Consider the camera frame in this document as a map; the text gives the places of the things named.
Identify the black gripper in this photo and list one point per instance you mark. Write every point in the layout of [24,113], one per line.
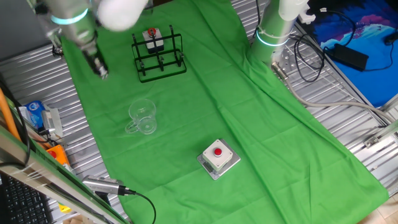
[93,59]

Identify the clear glass mug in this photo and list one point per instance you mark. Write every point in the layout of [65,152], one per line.
[143,118]

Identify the grey box red mushroom button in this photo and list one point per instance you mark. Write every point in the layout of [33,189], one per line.
[154,39]

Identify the silver finned device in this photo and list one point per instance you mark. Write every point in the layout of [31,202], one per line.
[51,121]

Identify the blue tissue pack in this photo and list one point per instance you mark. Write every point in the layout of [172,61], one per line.
[35,112]

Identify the orange button box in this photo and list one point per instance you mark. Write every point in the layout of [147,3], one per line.
[60,154]

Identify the orange pole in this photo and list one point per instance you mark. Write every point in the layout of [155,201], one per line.
[6,115]

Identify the green cloth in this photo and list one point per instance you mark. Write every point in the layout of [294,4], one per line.
[217,118]

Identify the yellow button box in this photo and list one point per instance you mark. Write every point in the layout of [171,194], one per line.
[64,208]

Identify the white button box on plate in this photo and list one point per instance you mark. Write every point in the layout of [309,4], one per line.
[217,157]

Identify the cardboard box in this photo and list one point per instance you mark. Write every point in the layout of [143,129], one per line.
[73,221]

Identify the black keyboard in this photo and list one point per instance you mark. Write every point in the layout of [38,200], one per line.
[21,205]

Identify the black power adapter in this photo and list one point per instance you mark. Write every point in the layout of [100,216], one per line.
[349,56]

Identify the blue patterned mat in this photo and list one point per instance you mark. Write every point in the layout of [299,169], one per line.
[373,84]

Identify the black computer mouse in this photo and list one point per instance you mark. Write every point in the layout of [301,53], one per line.
[392,39]

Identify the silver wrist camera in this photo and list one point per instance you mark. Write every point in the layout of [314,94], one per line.
[54,37]

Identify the silver exterior camera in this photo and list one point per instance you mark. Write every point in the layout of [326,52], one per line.
[99,184]

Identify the aluminium frame beam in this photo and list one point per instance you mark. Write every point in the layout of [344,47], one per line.
[46,177]

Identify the black camera stand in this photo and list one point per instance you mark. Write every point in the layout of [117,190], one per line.
[102,199]

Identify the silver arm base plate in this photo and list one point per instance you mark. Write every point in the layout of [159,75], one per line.
[284,62]

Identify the aluminium profile bracket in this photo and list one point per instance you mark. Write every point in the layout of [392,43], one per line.
[373,140]

